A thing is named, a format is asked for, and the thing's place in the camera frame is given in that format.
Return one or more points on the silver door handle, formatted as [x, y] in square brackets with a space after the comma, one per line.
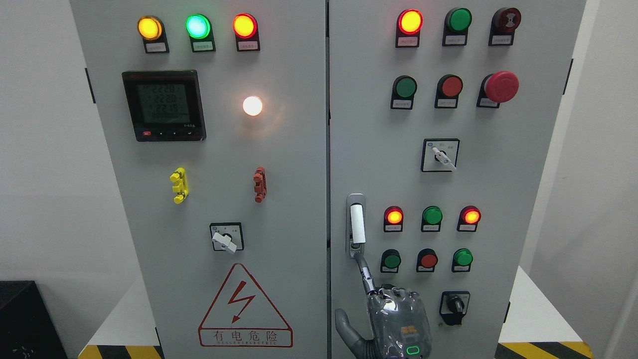
[355, 225]

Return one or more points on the grey left cabinet door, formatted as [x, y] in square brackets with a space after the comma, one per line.
[284, 235]

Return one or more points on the grey cabinet door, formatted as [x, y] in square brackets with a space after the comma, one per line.
[377, 151]
[284, 235]

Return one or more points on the grey right cabinet door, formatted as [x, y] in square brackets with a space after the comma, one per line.
[377, 151]

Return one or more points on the red-orange indicator lamp left door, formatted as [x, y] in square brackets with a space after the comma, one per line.
[245, 27]

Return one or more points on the red lit lamp middle left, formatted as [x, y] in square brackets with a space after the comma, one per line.
[393, 219]

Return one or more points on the red lit lamp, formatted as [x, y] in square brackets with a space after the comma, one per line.
[469, 218]
[393, 219]
[408, 28]

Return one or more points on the white lit indicator lamp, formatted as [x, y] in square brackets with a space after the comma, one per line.
[252, 105]

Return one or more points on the green push button lower left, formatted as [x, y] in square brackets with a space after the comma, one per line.
[390, 261]

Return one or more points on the green lamp middle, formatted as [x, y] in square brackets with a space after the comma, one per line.
[432, 218]

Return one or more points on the green push button upper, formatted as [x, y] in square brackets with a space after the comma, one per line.
[403, 91]

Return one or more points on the red push button lower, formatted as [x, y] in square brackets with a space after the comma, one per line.
[427, 261]

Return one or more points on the red push button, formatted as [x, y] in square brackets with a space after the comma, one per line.
[449, 88]
[427, 261]

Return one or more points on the red lit lamp middle right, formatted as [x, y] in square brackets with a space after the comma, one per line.
[469, 218]

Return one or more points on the red electric hazard warning sticker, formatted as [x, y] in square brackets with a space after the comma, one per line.
[243, 315]

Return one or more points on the red push button upper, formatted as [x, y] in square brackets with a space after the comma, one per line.
[449, 88]

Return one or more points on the black digital power meter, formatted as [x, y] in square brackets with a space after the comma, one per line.
[165, 106]

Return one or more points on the red lit lamp top right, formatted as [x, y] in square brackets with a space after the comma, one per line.
[408, 28]

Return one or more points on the green lit indicator lamp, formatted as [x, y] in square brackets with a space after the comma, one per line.
[200, 33]

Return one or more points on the red mushroom emergency stop button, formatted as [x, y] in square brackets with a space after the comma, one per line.
[497, 88]

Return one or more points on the green lamp top right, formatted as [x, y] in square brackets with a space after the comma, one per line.
[456, 27]

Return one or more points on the yellow indicator lamp top left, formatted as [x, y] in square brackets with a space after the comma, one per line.
[153, 35]

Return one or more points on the dark red buzzer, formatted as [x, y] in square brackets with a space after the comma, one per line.
[503, 25]

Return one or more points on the white platform with hazard stripes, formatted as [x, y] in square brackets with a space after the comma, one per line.
[533, 329]

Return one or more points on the black box bottom left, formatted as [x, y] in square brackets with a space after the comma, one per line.
[26, 329]

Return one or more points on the left door rotary selector switch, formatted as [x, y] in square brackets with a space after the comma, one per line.
[227, 236]

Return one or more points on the upper right rotary selector switch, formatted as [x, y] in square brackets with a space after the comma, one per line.
[440, 155]

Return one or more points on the black knob selector switch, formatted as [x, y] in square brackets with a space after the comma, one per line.
[454, 306]

